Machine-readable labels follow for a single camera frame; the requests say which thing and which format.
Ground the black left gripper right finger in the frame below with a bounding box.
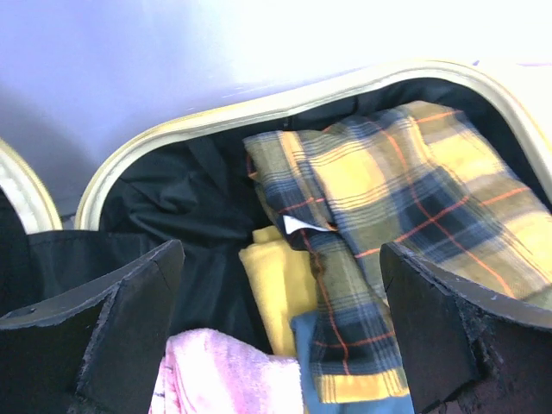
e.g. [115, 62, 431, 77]
[379, 243, 551, 413]

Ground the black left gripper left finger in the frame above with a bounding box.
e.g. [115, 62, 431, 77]
[1, 241, 184, 413]

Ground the pink towel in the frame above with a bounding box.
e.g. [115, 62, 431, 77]
[149, 329, 304, 413]

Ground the grey-blue t-shirt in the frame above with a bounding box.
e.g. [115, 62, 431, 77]
[290, 311, 414, 414]

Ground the yellow plaid shirt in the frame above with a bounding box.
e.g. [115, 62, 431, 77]
[244, 101, 551, 386]

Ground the yellow garment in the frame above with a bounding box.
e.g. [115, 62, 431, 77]
[239, 226, 317, 356]

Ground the pale yellow open suitcase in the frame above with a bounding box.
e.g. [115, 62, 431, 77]
[1, 60, 551, 351]

